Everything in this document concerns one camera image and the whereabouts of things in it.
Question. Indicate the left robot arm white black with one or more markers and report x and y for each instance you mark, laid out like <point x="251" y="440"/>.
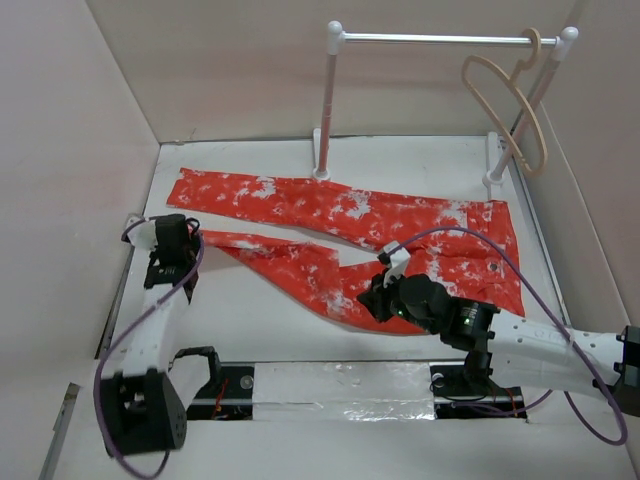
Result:
<point x="141" y="405"/>

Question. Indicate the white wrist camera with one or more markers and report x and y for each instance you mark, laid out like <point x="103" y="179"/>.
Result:
<point x="395" y="260"/>
<point x="140" y="232"/>

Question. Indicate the orange white-speckled trousers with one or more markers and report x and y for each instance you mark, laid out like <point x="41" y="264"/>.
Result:
<point x="464" y="245"/>

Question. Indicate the silver foil tape strip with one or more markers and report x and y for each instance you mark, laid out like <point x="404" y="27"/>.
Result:
<point x="368" y="391"/>

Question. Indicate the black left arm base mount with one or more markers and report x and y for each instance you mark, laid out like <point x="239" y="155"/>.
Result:
<point x="211" y="389"/>

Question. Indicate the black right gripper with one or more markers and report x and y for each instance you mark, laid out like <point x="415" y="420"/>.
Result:
<point x="375" y="297"/>

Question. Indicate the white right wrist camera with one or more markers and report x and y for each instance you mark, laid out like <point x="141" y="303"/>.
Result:
<point x="395" y="260"/>

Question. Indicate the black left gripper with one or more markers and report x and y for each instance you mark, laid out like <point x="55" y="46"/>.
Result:
<point x="194" y="243"/>

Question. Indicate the white clothes rack with metal bar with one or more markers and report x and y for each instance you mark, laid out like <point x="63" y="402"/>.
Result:
<point x="410" y="84"/>

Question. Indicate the wooden clothes hanger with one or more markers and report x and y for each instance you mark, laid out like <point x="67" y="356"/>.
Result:
<point x="509" y="81"/>

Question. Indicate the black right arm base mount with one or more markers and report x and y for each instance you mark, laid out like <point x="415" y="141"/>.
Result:
<point x="476" y="387"/>

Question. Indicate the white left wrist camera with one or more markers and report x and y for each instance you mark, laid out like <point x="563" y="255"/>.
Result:
<point x="140" y="232"/>

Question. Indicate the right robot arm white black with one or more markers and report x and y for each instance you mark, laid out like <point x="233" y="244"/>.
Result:
<point x="511" y="350"/>

